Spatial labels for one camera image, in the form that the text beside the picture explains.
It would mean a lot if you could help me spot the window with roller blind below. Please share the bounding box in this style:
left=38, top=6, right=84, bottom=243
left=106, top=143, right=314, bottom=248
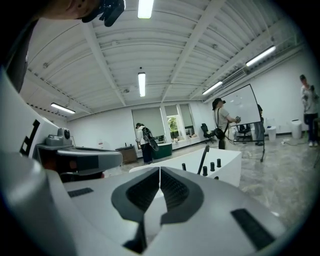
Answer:
left=131, top=106, right=166, bottom=142
left=164, top=104, right=186, bottom=141
left=179, top=103, right=196, bottom=137

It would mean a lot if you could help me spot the black handheld shower head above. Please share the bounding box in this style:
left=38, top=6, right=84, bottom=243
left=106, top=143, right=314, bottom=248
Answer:
left=197, top=144, right=211, bottom=176

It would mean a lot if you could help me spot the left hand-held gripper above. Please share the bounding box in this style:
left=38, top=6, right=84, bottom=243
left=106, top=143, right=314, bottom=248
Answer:
left=0, top=66, right=106, bottom=184

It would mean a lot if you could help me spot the ceiling air vent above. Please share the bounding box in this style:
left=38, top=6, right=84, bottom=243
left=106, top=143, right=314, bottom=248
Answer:
left=221, top=68, right=248, bottom=87

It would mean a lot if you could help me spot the dark green round tub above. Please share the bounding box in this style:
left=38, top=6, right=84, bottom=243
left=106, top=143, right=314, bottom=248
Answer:
left=151, top=142, right=174, bottom=160

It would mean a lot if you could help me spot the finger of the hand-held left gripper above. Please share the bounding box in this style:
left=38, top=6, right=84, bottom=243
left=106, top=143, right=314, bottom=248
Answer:
left=56, top=146, right=124, bottom=175

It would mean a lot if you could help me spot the black head-mounted camera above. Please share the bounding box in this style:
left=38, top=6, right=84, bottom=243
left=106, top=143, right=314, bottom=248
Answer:
left=98, top=0, right=126, bottom=28

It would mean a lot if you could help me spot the white bathtub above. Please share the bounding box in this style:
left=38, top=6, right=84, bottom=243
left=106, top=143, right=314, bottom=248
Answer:
left=128, top=146, right=243, bottom=188

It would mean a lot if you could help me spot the person's dark-clothed torso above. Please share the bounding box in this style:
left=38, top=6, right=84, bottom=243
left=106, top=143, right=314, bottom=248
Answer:
left=6, top=19, right=40, bottom=94

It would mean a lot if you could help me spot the brown wooden cabinet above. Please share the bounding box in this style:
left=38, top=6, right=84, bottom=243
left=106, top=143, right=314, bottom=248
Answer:
left=115, top=146, right=139, bottom=165

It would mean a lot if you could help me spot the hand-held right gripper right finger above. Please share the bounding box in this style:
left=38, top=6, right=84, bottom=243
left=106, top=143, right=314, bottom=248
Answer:
left=146, top=166, right=288, bottom=256

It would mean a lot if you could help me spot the long ceiling light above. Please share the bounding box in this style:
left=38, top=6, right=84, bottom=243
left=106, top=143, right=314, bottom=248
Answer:
left=50, top=102, right=76, bottom=115
left=245, top=45, right=277, bottom=68
left=201, top=81, right=224, bottom=96
left=137, top=71, right=147, bottom=98
left=137, top=0, right=155, bottom=20

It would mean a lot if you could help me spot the black office chair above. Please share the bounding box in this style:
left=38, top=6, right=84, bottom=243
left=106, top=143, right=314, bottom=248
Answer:
left=237, top=124, right=252, bottom=141
left=200, top=123, right=217, bottom=145

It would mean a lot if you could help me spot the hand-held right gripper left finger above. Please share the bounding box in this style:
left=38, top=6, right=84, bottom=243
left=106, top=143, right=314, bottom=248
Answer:
left=62, top=166, right=160, bottom=256

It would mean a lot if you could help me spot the person's head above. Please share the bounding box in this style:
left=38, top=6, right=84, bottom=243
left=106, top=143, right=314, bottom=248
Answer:
left=41, top=0, right=101, bottom=24

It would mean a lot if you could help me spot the whiteboard on black stand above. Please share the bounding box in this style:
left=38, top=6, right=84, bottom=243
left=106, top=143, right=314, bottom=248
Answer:
left=219, top=83, right=266, bottom=163

